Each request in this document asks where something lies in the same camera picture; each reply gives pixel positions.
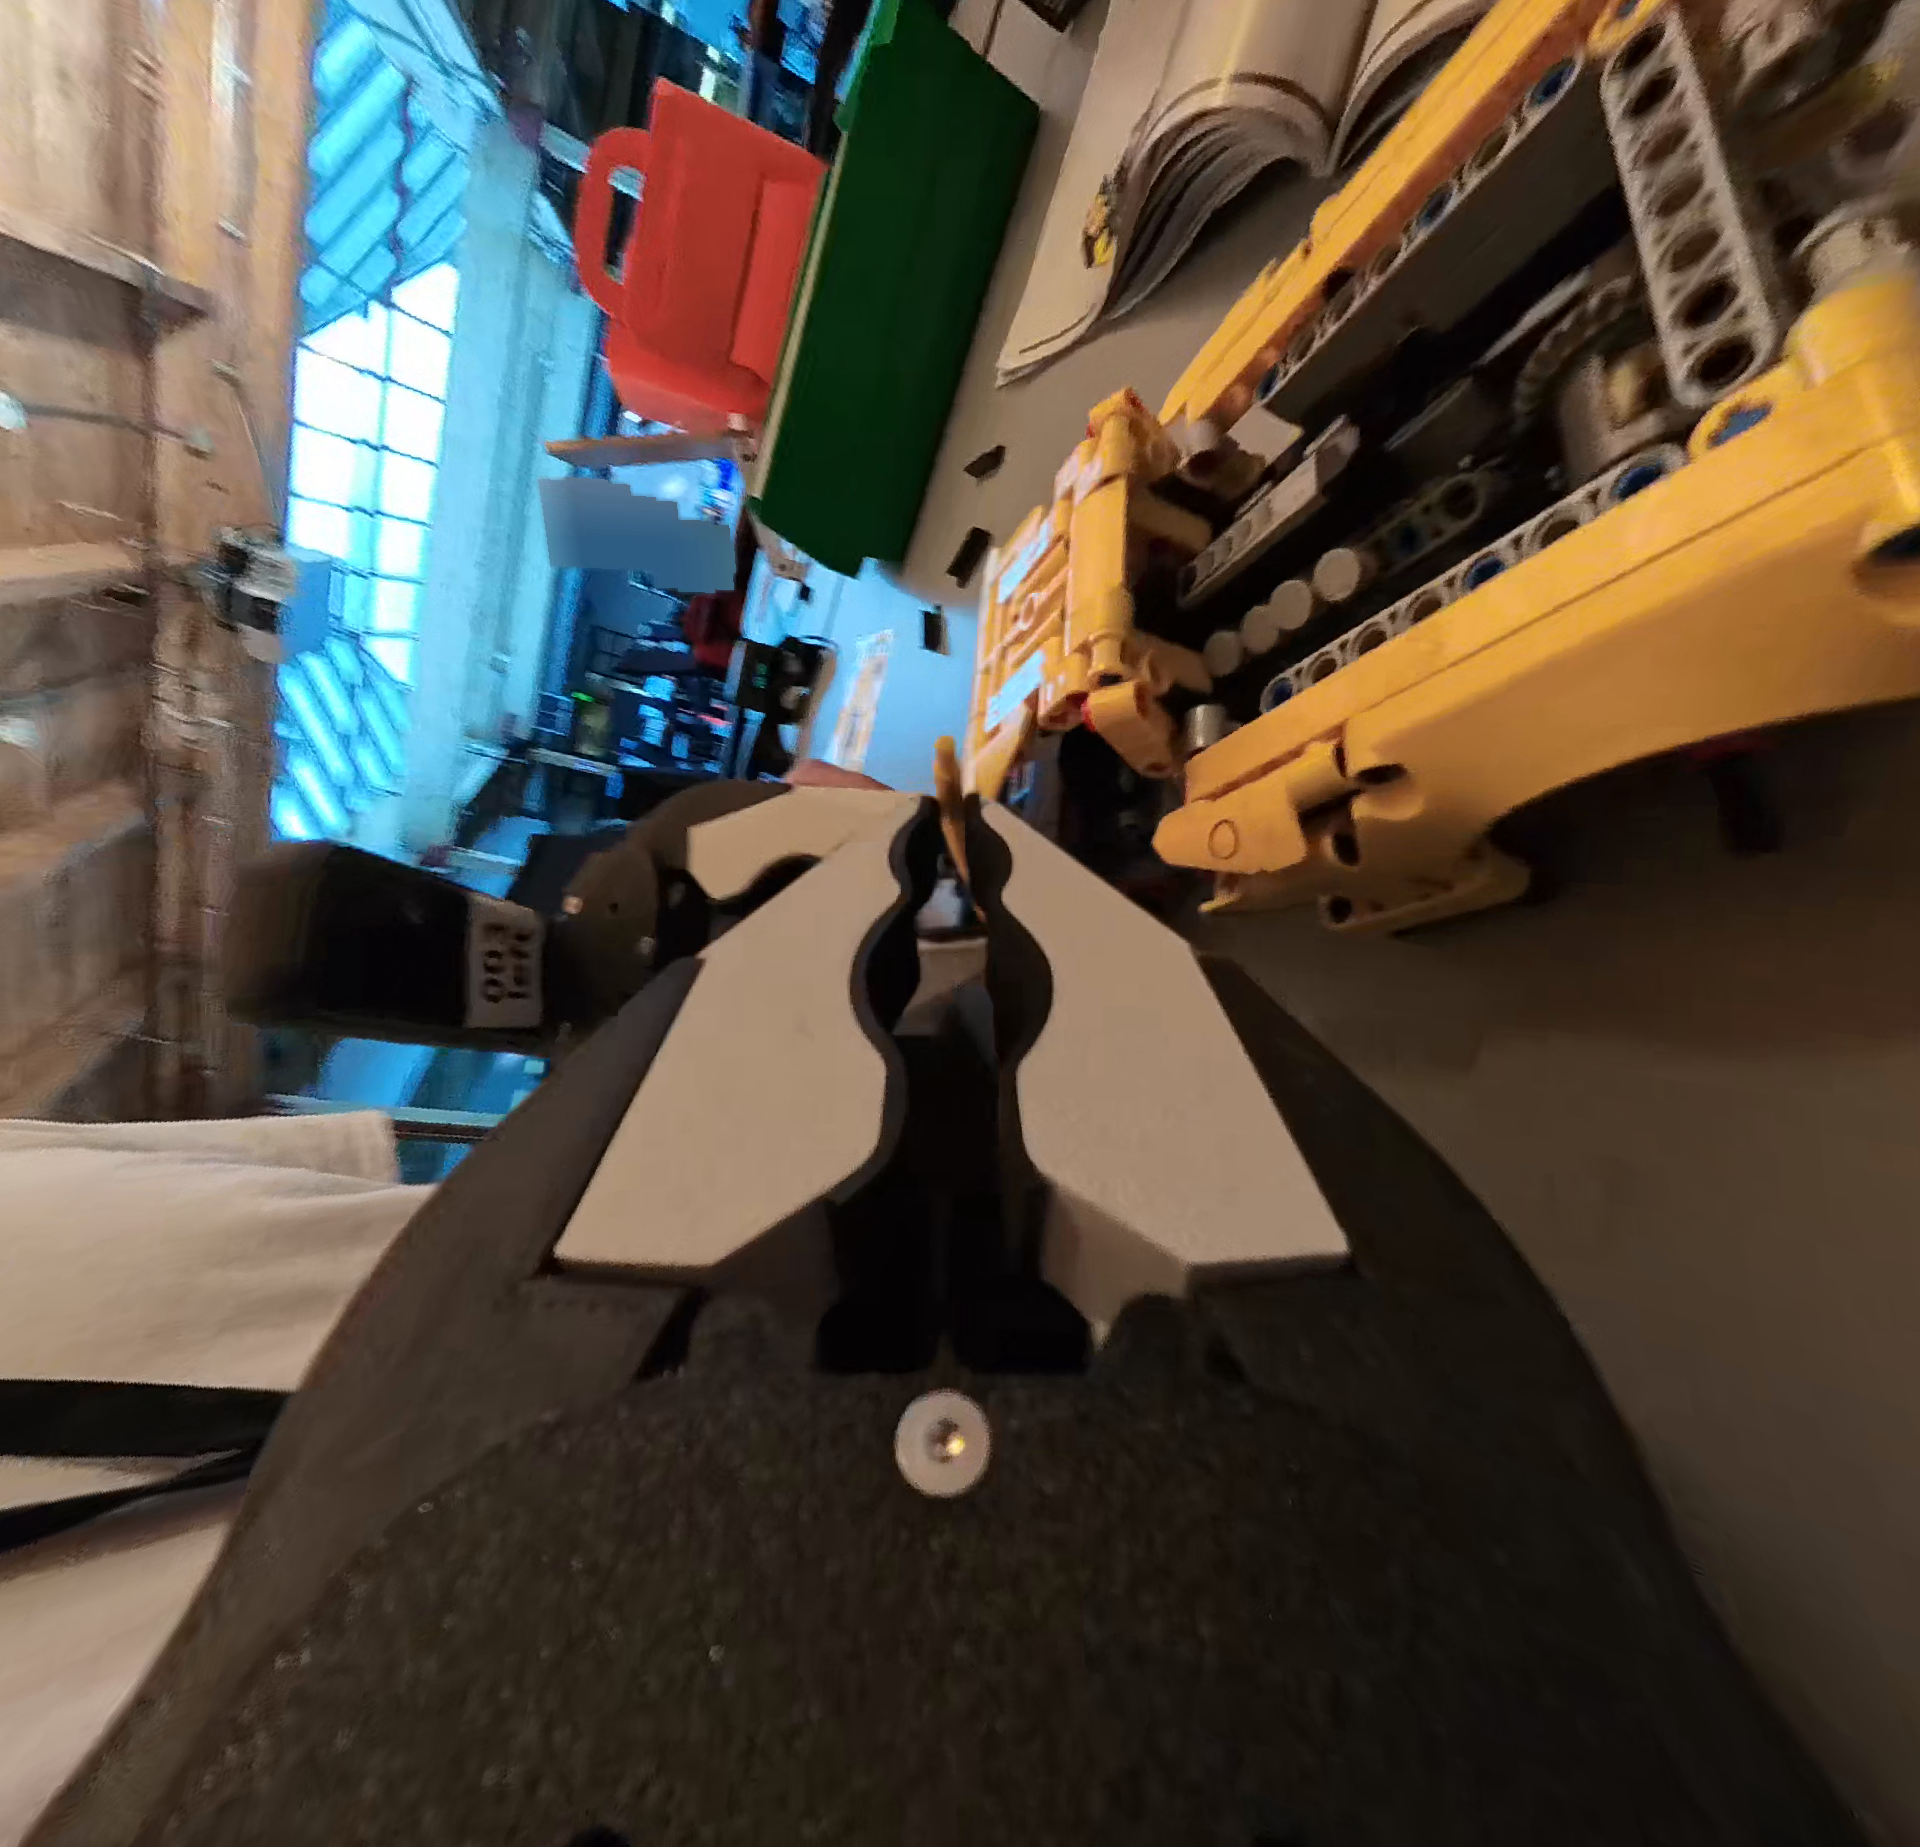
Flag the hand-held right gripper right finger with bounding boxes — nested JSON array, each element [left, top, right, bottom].
[[949, 800, 1353, 1334]]

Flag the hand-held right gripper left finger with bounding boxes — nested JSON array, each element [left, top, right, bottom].
[[552, 793, 944, 1332]]

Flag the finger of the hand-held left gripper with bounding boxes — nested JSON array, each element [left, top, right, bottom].
[[681, 786, 926, 908]]

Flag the yellow brick link rod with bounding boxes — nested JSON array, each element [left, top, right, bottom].
[[933, 737, 994, 930]]

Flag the yellow toy brick model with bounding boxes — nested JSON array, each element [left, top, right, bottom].
[[961, 0, 1920, 937]]

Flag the grey electrical box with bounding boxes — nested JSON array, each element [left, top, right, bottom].
[[194, 527, 334, 662]]

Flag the window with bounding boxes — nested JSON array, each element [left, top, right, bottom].
[[269, 1, 513, 844]]

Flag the green box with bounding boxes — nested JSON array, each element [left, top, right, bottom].
[[745, 0, 1041, 576]]

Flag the open instruction booklet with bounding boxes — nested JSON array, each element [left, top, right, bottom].
[[997, 0, 1562, 386]]

